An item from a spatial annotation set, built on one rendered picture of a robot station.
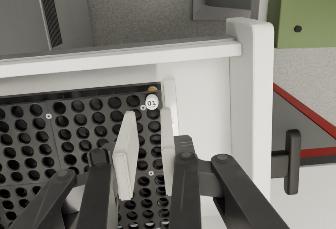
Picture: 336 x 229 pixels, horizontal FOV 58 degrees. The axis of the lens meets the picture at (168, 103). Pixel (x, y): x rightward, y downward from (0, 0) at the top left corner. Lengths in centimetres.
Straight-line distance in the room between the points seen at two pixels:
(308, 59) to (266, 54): 107
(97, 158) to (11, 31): 43
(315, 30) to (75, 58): 29
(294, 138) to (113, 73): 21
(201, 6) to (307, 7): 79
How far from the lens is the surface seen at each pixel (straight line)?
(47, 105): 31
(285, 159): 33
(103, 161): 17
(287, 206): 57
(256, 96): 28
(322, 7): 43
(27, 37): 62
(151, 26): 118
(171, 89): 34
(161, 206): 35
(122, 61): 29
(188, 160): 16
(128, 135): 19
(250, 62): 28
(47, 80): 38
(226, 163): 16
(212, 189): 16
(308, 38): 42
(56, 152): 33
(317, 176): 56
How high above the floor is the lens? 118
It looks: 71 degrees down
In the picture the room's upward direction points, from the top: 175 degrees clockwise
